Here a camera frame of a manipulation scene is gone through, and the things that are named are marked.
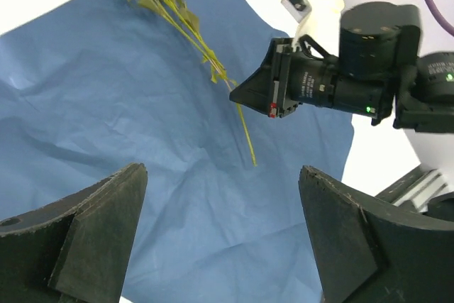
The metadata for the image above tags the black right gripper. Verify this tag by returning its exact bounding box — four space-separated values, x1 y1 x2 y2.
229 1 421 125

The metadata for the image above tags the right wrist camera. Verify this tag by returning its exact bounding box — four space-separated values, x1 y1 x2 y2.
281 0 345 55

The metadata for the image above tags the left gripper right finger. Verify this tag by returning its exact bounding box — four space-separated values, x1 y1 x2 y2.
299 166 453 302

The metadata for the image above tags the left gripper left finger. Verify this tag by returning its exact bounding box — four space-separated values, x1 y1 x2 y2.
1 163 148 302

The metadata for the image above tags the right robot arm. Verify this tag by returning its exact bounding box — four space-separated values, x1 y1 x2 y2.
230 1 453 133

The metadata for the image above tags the blue wrapping paper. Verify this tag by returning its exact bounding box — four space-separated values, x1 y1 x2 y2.
1 0 353 302

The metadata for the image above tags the aluminium front rail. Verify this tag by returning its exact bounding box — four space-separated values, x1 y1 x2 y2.
375 166 453 214

